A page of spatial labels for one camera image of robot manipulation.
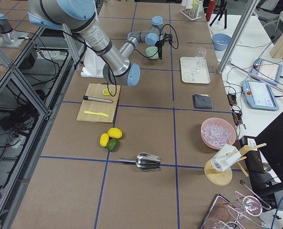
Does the aluminium frame post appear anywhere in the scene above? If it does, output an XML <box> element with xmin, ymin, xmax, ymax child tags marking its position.
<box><xmin>217</xmin><ymin>0</ymin><xmax>259</xmax><ymax>74</ymax></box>

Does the steel muddler black cap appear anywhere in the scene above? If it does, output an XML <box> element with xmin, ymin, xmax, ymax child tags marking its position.
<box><xmin>83</xmin><ymin>95</ymin><xmax>114</xmax><ymax>104</ymax></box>

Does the yellow plastic knife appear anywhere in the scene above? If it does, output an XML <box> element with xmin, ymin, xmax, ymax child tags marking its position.
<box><xmin>84</xmin><ymin>110</ymin><xmax>109</xmax><ymax>117</ymax></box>

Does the clear wine glass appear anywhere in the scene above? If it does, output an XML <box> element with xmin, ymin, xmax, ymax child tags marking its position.
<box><xmin>191</xmin><ymin>47</ymin><xmax>206</xmax><ymax>73</ymax></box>

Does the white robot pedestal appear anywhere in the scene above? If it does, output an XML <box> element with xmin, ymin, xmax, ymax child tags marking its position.
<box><xmin>81</xmin><ymin>48</ymin><xmax>105</xmax><ymax>78</ymax></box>

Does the white bear tray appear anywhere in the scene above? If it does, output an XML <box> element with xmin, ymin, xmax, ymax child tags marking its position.
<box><xmin>180</xmin><ymin>57</ymin><xmax>210</xmax><ymax>84</ymax></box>

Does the half lemon slice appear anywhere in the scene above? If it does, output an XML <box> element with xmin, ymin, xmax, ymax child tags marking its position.
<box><xmin>102</xmin><ymin>89</ymin><xmax>110</xmax><ymax>96</ymax></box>

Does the green lime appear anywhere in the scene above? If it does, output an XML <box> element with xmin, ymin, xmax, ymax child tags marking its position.
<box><xmin>106</xmin><ymin>138</ymin><xmax>119</xmax><ymax>152</ymax></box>

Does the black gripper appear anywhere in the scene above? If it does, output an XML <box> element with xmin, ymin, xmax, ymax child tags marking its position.
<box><xmin>155</xmin><ymin>34</ymin><xmax>165</xmax><ymax>60</ymax></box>

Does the blue teach pendant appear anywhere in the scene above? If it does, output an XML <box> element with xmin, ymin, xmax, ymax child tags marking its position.
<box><xmin>251</xmin><ymin>58</ymin><xmax>283</xmax><ymax>85</ymax></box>
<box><xmin>242</xmin><ymin>80</ymin><xmax>279</xmax><ymax>111</ymax></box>

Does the white wire cup rack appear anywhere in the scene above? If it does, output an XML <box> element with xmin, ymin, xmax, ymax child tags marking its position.
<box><xmin>180</xmin><ymin>0</ymin><xmax>203</xmax><ymax>21</ymax></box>

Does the wooden stand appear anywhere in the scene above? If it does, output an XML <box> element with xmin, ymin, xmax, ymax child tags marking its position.
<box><xmin>204</xmin><ymin>143</ymin><xmax>267</xmax><ymax>186</ymax></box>

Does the wooden cutting board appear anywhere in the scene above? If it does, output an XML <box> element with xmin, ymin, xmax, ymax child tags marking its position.
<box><xmin>76</xmin><ymin>83</ymin><xmax>121</xmax><ymax>123</ymax></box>

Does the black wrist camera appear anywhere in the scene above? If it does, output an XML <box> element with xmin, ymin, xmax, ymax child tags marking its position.
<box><xmin>164</xmin><ymin>33</ymin><xmax>173</xmax><ymax>45</ymax></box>

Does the black tripod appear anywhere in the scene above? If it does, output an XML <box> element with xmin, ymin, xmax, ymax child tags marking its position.
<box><xmin>210</xmin><ymin>0</ymin><xmax>228</xmax><ymax>29</ymax></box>

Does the black monitor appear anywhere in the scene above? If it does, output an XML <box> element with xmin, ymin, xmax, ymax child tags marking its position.
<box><xmin>246</xmin><ymin>112</ymin><xmax>283</xmax><ymax>197</ymax></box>

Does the grey folded cloth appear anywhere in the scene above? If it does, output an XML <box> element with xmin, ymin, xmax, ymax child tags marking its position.
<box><xmin>192</xmin><ymin>94</ymin><xmax>213</xmax><ymax>109</ymax></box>

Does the near blue teach pendant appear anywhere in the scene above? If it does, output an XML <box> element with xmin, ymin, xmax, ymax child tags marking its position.
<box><xmin>242</xmin><ymin>80</ymin><xmax>279</xmax><ymax>111</ymax></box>

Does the metal grabber stick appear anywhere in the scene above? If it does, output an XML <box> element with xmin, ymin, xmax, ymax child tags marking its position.
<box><xmin>228</xmin><ymin>62</ymin><xmax>283</xmax><ymax>93</ymax></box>

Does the far blue teach pendant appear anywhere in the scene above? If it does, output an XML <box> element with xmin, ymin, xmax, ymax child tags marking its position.
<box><xmin>251</xmin><ymin>58</ymin><xmax>283</xmax><ymax>85</ymax></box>

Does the metal ice scoop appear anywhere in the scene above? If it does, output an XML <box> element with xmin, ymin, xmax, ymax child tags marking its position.
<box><xmin>118</xmin><ymin>153</ymin><xmax>161</xmax><ymax>171</ymax></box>

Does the blue bowl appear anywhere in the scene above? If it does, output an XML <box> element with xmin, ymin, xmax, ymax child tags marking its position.
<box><xmin>212</xmin><ymin>33</ymin><xmax>231</xmax><ymax>51</ymax></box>

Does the yellow lemon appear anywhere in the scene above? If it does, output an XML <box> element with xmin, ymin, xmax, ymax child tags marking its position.
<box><xmin>99</xmin><ymin>133</ymin><xmax>110</xmax><ymax>147</ymax></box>
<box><xmin>107</xmin><ymin>127</ymin><xmax>123</xmax><ymax>139</ymax></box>

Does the green ceramic bowl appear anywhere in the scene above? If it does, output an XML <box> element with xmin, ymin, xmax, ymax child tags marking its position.
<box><xmin>146</xmin><ymin>46</ymin><xmax>159</xmax><ymax>60</ymax></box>

